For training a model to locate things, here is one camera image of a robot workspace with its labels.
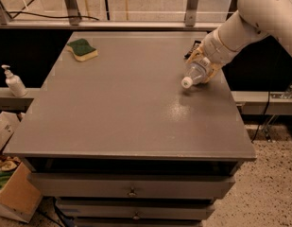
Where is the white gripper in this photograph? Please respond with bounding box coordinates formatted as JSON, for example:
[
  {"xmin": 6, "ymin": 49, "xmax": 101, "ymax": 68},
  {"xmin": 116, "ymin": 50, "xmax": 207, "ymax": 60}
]
[{"xmin": 186, "ymin": 27, "xmax": 238, "ymax": 83}]

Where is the clear blue-labelled plastic bottle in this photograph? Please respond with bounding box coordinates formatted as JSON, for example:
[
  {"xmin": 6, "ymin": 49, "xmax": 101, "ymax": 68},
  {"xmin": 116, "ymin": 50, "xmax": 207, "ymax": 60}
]
[{"xmin": 181, "ymin": 57, "xmax": 211, "ymax": 89}]

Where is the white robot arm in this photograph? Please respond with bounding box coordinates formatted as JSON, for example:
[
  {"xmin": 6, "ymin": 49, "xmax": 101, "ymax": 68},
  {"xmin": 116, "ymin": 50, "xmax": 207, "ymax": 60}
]
[{"xmin": 181, "ymin": 0, "xmax": 292, "ymax": 88}]

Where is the white pump dispenser bottle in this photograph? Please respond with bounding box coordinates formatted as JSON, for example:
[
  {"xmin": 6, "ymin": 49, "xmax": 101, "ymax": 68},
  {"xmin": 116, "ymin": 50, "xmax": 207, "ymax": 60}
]
[{"xmin": 2, "ymin": 65, "xmax": 27, "ymax": 97}]

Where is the grey drawer cabinet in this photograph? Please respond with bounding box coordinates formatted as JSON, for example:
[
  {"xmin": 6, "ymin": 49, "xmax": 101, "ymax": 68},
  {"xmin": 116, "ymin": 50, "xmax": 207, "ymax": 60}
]
[{"xmin": 5, "ymin": 32, "xmax": 255, "ymax": 227}]

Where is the green and yellow sponge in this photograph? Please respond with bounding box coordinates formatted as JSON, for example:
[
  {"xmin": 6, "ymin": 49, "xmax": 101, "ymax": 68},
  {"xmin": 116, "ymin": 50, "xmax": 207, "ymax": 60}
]
[{"xmin": 66, "ymin": 39, "xmax": 98, "ymax": 61}]

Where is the middle grey drawer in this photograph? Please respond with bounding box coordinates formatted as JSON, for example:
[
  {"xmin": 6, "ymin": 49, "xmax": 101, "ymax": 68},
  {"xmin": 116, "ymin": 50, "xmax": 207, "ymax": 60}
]
[{"xmin": 57, "ymin": 200, "xmax": 215, "ymax": 220}]

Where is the grey drawer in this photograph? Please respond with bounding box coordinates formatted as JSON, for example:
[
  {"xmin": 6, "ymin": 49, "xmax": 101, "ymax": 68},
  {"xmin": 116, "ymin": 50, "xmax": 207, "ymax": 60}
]
[
  {"xmin": 57, "ymin": 200, "xmax": 215, "ymax": 220},
  {"xmin": 27, "ymin": 173, "xmax": 235, "ymax": 200}
]

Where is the top grey drawer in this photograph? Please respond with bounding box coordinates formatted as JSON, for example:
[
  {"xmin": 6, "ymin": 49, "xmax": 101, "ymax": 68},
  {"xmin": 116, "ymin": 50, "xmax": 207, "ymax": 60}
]
[{"xmin": 27, "ymin": 173, "xmax": 235, "ymax": 200}]

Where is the white folded cardboard box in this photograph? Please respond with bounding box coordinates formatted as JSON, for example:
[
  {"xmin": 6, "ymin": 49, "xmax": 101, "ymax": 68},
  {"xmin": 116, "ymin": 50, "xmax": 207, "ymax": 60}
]
[{"xmin": 0, "ymin": 112, "xmax": 20, "ymax": 151}]

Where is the open cardboard box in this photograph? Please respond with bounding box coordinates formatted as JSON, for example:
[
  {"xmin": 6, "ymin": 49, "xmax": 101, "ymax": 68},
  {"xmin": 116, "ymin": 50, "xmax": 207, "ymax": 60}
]
[{"xmin": 0, "ymin": 157, "xmax": 43, "ymax": 223}]

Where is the metal railing frame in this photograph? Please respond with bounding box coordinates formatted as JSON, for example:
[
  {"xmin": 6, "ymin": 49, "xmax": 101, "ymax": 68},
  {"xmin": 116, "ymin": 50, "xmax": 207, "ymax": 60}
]
[{"xmin": 0, "ymin": 0, "xmax": 223, "ymax": 31}]

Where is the black floor cable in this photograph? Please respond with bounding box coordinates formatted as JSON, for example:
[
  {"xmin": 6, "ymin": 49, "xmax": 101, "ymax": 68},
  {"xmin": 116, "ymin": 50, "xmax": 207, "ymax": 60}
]
[{"xmin": 7, "ymin": 10, "xmax": 101, "ymax": 22}]

